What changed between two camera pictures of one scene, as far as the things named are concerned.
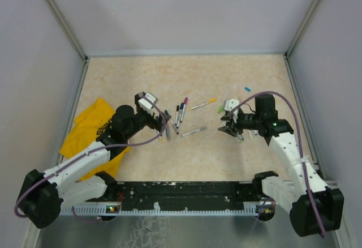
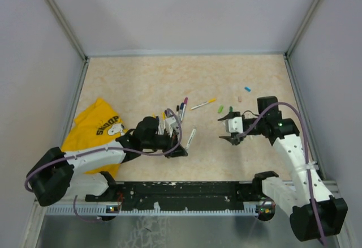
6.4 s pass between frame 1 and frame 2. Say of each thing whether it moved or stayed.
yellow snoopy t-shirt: stayed
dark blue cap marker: stayed
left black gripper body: moved
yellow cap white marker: stayed
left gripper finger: moved
